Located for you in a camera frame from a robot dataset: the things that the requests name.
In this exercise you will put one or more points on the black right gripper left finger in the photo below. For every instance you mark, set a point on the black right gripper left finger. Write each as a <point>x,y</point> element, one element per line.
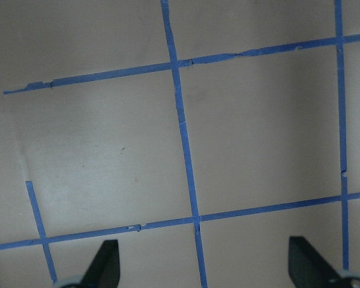
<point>104,270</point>

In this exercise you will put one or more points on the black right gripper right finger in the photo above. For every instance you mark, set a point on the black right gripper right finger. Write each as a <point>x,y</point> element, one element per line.
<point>307,268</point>

